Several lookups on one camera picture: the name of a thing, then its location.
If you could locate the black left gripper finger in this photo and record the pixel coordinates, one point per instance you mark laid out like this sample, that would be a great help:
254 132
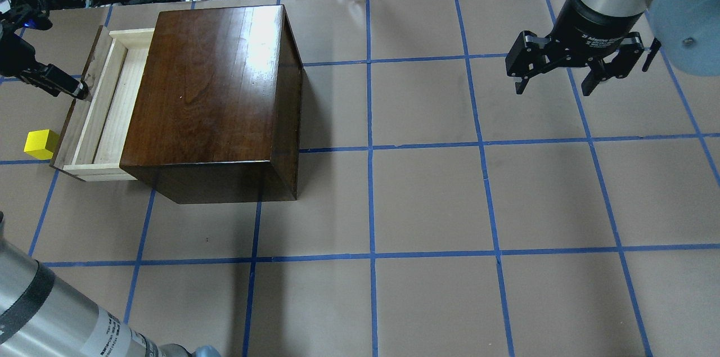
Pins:
54 81

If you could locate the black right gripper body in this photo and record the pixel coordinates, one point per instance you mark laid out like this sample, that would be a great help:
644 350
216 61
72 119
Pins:
590 30

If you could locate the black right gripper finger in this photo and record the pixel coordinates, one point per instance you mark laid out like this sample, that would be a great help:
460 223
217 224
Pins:
523 73
599 71

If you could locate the yellow block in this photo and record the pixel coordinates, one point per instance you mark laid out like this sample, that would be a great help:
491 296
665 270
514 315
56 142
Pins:
41 144

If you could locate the light wooden drawer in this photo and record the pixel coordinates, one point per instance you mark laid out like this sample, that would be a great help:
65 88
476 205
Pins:
95 129

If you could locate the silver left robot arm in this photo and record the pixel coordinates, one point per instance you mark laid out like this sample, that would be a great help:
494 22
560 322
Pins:
18 58

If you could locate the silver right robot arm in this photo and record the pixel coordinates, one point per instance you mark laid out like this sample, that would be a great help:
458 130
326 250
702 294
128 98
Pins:
687 30

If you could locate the dark wooden drawer cabinet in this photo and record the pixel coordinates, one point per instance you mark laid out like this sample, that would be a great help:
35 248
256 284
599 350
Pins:
217 114

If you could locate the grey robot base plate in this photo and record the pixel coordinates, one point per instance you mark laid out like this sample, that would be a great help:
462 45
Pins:
42 315

